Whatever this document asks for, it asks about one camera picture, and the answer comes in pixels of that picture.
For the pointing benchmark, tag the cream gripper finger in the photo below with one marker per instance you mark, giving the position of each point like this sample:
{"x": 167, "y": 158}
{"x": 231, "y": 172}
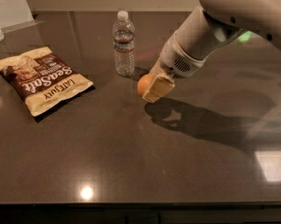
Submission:
{"x": 158, "y": 87}
{"x": 156, "y": 70}

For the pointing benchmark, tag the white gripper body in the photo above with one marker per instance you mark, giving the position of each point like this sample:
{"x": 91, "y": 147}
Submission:
{"x": 176, "y": 60}

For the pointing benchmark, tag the orange fruit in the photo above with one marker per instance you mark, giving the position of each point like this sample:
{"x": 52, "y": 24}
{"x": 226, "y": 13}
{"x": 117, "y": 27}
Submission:
{"x": 143, "y": 84}

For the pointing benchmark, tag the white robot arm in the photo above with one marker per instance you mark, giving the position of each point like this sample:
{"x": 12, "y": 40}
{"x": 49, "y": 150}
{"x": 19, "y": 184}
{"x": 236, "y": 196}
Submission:
{"x": 211, "y": 25}

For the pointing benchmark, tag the clear plastic water bottle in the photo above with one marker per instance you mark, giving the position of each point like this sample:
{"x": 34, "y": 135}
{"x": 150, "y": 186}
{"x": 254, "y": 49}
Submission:
{"x": 124, "y": 44}

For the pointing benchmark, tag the sea salt chips bag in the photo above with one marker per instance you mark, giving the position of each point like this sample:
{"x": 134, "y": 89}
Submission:
{"x": 42, "y": 79}

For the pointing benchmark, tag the white board leaning on wall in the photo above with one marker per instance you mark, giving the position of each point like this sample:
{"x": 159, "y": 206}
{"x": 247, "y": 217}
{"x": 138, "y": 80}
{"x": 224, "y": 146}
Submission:
{"x": 15, "y": 15}

